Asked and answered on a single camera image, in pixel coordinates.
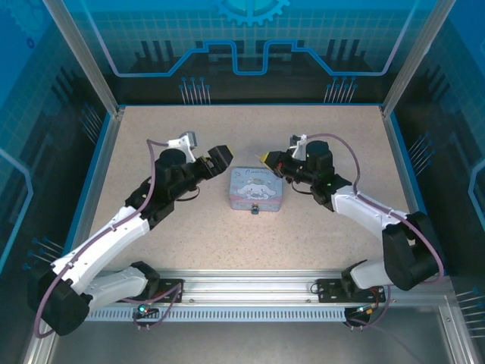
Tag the pastel cartoon tin box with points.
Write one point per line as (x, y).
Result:
(257, 186)

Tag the small padlock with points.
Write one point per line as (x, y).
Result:
(256, 209)

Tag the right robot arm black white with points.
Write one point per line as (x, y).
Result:
(401, 258)

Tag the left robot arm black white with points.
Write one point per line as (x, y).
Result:
(113, 246)

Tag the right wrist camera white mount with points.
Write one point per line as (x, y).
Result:
(298, 146)

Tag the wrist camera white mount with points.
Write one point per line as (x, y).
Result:
(298, 146)
(185, 142)

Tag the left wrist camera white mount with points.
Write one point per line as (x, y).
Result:
(185, 142)

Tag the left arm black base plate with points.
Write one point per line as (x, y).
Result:
(166, 285)

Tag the aluminium front rail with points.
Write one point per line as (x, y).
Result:
(246, 288)

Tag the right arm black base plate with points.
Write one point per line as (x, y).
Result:
(327, 290)

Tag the aluminium frame post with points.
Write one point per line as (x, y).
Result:
(413, 60)
(87, 64)

